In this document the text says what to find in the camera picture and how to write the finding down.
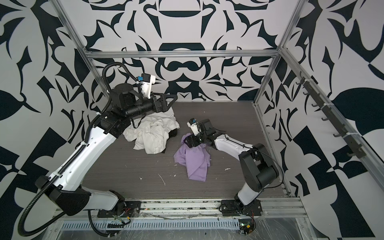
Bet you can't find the small electronics board right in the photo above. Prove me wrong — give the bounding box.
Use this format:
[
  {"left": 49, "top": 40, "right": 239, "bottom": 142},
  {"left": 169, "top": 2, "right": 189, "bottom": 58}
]
[{"left": 239, "top": 218, "right": 256, "bottom": 236}]

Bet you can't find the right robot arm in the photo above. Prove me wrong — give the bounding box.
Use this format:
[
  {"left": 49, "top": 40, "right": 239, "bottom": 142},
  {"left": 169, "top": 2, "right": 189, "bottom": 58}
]
[{"left": 184, "top": 119, "right": 280, "bottom": 207}]

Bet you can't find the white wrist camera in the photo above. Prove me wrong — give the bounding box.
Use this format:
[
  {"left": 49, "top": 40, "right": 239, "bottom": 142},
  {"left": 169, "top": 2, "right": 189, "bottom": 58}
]
[
  {"left": 137, "top": 73, "right": 156, "bottom": 99},
  {"left": 187, "top": 118, "right": 200, "bottom": 136}
]

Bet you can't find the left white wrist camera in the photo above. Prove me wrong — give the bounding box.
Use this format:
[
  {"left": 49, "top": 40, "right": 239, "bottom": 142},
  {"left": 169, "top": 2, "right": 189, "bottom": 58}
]
[{"left": 137, "top": 73, "right": 156, "bottom": 99}]

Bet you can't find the aluminium frame rail front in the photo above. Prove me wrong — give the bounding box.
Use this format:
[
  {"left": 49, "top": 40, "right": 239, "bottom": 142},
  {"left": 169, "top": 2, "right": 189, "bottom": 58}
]
[{"left": 53, "top": 197, "right": 308, "bottom": 221}]

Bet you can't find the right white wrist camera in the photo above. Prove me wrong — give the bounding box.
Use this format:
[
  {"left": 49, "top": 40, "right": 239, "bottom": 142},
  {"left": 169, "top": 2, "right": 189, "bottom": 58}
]
[{"left": 187, "top": 118, "right": 200, "bottom": 136}]

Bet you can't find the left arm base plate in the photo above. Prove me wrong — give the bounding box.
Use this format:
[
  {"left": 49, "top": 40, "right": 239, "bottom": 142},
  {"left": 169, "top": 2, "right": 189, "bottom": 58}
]
[{"left": 97, "top": 201, "right": 142, "bottom": 218}]

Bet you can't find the black cloth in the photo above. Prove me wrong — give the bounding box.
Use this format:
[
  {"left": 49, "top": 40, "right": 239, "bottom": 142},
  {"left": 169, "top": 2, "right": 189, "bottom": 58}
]
[{"left": 169, "top": 129, "right": 178, "bottom": 139}]

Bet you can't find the purple cloth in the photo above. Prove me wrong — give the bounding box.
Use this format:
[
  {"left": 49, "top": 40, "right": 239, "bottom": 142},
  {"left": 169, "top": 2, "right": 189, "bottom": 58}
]
[{"left": 174, "top": 133, "right": 211, "bottom": 182}]

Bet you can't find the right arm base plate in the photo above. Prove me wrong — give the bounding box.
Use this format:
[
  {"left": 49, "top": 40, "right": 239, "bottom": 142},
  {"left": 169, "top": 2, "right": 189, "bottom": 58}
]
[{"left": 219, "top": 200, "right": 263, "bottom": 217}]

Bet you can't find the white slotted cable duct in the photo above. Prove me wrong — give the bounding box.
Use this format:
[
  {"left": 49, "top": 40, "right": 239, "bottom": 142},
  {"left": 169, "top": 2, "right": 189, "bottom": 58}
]
[{"left": 61, "top": 218, "right": 241, "bottom": 231}]

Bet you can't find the black corrugated cable conduit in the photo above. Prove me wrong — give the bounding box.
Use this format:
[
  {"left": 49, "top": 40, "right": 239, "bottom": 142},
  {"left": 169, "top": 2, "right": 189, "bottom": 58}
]
[{"left": 17, "top": 62, "right": 139, "bottom": 238}]

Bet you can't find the white cloth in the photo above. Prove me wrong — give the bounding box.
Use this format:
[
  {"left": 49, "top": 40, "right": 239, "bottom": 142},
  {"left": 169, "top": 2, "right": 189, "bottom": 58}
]
[{"left": 123, "top": 108, "right": 180, "bottom": 155}]

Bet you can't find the aluminium cage frame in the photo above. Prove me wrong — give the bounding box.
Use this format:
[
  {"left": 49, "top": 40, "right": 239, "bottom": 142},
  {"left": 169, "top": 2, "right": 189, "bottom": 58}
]
[{"left": 51, "top": 1, "right": 384, "bottom": 188}]

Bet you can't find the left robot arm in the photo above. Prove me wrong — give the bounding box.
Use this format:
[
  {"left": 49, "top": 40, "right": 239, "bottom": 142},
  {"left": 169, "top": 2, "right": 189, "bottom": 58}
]
[{"left": 36, "top": 84, "right": 178, "bottom": 216}]

